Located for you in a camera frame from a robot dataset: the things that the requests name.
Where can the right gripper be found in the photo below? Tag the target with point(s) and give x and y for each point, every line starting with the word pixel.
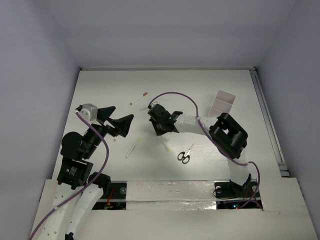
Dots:
pixel 159 132

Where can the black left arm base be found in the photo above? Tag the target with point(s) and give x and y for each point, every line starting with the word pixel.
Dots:
pixel 115 199

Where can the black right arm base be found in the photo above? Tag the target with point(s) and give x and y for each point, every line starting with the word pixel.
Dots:
pixel 228 190

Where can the white divided desk organizer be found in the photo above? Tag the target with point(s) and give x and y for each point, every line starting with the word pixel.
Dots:
pixel 222 103

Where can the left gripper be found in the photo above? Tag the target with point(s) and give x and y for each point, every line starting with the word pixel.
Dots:
pixel 107 123

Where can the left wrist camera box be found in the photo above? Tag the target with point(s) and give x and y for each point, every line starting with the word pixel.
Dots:
pixel 88 112

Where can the brown cap white marker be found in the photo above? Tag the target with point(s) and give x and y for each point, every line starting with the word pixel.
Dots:
pixel 138 98

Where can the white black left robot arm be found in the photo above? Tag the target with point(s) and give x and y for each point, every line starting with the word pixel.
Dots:
pixel 78 188

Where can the black handled scissors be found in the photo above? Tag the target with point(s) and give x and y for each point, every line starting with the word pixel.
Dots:
pixel 184 156

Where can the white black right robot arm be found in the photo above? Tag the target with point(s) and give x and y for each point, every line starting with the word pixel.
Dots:
pixel 225 133

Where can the bright yellow cap marker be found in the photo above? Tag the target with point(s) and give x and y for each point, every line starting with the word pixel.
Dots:
pixel 166 146

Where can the pale yellow highlighter pen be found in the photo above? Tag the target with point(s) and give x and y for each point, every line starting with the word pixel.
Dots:
pixel 132 147

